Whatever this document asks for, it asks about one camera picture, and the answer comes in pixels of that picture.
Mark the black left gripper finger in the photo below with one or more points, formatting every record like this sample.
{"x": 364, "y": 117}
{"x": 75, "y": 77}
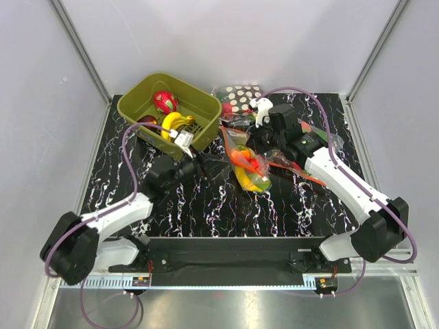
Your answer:
{"x": 210, "y": 173}
{"x": 211, "y": 161}

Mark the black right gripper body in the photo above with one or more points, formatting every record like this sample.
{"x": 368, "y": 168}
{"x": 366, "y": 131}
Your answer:
{"x": 268, "y": 140}

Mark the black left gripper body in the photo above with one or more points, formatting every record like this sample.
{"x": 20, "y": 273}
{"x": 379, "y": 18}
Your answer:
{"x": 188, "y": 168}

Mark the orange fake persimmon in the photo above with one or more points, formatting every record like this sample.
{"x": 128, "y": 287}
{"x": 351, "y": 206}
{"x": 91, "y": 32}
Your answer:
{"x": 241, "y": 155}

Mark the clear orange-zip fruit bag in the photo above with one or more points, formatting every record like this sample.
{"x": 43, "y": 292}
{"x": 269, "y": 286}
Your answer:
{"x": 232, "y": 138}

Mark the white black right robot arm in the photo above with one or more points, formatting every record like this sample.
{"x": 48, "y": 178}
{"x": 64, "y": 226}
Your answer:
{"x": 382, "y": 221}

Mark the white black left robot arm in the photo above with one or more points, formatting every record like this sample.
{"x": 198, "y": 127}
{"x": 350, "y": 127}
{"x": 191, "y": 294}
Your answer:
{"x": 81, "y": 244}

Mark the clear orange-zip vegetable bag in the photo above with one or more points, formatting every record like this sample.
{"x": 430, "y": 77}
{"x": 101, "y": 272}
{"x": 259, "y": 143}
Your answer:
{"x": 304, "y": 142}

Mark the green fake starfruit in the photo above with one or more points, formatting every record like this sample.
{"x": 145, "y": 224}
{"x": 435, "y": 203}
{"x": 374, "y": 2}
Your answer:
{"x": 263, "y": 182}

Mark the polka dot zip bag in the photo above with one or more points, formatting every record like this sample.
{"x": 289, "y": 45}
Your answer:
{"x": 235, "y": 100}

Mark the yellow fake banana bunch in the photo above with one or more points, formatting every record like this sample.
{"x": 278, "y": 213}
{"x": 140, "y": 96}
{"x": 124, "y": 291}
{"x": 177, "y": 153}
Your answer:
{"x": 173, "y": 121}

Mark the dark red fake apple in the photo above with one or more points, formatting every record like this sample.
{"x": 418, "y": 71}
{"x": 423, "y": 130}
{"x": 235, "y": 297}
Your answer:
{"x": 151, "y": 122}

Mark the red fake dragon fruit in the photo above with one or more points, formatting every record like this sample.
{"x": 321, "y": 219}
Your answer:
{"x": 165, "y": 102}

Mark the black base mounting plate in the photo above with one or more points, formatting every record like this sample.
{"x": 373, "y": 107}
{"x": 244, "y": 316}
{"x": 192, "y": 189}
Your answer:
{"x": 296, "y": 253}

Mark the olive green plastic bin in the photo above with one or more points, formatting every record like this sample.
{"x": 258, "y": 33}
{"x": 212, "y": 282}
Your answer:
{"x": 206, "y": 109}

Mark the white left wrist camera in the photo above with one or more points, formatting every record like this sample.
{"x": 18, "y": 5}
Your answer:
{"x": 183, "y": 140}

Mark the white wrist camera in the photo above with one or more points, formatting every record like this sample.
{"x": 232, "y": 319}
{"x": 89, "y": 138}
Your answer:
{"x": 262, "y": 106}
{"x": 183, "y": 140}

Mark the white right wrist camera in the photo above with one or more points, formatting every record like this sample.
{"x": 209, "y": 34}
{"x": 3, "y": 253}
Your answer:
{"x": 262, "y": 106}

